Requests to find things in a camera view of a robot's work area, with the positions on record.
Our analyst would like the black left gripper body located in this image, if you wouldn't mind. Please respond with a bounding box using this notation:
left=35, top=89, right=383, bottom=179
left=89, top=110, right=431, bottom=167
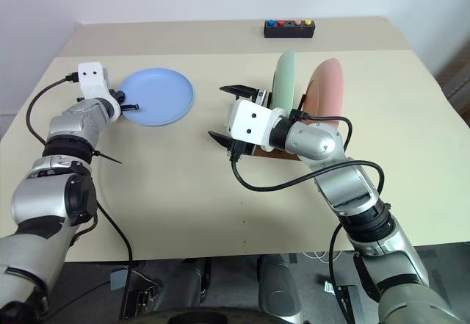
left=109, top=87, right=128, bottom=114

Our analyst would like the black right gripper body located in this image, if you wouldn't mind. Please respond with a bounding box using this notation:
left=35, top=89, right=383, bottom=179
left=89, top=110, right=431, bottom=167
left=228, top=89, right=275, bottom=160

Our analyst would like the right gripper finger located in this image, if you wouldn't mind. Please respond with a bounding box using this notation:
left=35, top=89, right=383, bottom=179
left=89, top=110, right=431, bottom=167
left=219, top=84, right=258, bottom=101
left=207, top=129, right=236, bottom=151

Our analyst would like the blue plate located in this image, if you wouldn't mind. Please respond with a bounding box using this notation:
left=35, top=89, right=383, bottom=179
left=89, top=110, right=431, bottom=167
left=117, top=67, right=195, bottom=128

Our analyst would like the green plate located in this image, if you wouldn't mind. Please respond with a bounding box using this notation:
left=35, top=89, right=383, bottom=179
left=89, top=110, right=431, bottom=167
left=270, top=49, right=300, bottom=112

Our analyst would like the pink plate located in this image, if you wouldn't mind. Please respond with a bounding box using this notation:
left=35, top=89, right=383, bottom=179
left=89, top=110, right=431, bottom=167
left=303, top=57, right=346, bottom=129

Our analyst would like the brown wooden dish rack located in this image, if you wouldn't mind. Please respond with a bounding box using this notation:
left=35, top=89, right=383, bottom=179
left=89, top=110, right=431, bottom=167
left=252, top=92, right=309, bottom=162

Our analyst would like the black button box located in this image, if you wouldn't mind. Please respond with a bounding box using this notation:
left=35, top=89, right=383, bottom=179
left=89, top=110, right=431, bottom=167
left=263, top=18, right=315, bottom=40

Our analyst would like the grey rounded shape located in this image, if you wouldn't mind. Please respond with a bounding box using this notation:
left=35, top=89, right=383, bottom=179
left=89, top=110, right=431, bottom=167
left=167, top=257, right=213, bottom=307
left=256, top=253, right=299, bottom=317

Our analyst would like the dark object beside table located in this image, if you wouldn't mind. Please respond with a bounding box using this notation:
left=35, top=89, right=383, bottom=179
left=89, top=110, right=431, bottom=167
left=435, top=43, right=470, bottom=110

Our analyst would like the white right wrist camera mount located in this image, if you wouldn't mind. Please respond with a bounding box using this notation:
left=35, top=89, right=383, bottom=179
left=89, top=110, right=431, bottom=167
left=223, top=98, right=293, bottom=153

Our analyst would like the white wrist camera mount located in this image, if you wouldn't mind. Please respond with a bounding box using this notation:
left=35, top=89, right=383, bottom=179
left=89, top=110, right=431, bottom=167
left=223, top=98, right=293, bottom=153
left=76, top=61, right=121, bottom=120

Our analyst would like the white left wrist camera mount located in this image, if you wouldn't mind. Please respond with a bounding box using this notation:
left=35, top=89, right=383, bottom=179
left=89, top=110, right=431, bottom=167
left=76, top=61, right=121, bottom=120

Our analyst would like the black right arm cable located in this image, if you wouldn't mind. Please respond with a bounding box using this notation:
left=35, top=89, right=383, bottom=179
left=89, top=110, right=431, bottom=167
left=229, top=149, right=385, bottom=320
left=289, top=109, right=354, bottom=156

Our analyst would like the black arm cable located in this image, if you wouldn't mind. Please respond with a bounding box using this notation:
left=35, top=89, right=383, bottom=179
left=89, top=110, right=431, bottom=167
left=229, top=149, right=385, bottom=320
left=289, top=109, right=354, bottom=156
left=26, top=72, right=135, bottom=314

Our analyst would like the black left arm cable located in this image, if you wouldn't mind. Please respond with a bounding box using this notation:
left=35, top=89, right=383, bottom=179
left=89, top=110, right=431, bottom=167
left=26, top=72, right=135, bottom=314

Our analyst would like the black cable tie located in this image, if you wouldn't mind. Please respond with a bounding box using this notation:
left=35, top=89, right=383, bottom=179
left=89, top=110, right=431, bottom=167
left=90, top=150, right=124, bottom=166

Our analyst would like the white floor cable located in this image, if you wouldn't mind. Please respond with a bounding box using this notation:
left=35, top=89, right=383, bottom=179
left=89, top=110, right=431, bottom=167
left=303, top=250, right=344, bottom=263

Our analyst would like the black metal floor bracket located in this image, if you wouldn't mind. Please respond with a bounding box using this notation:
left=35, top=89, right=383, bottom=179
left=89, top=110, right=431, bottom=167
left=325, top=279, right=359, bottom=324
left=120, top=270, right=165, bottom=320

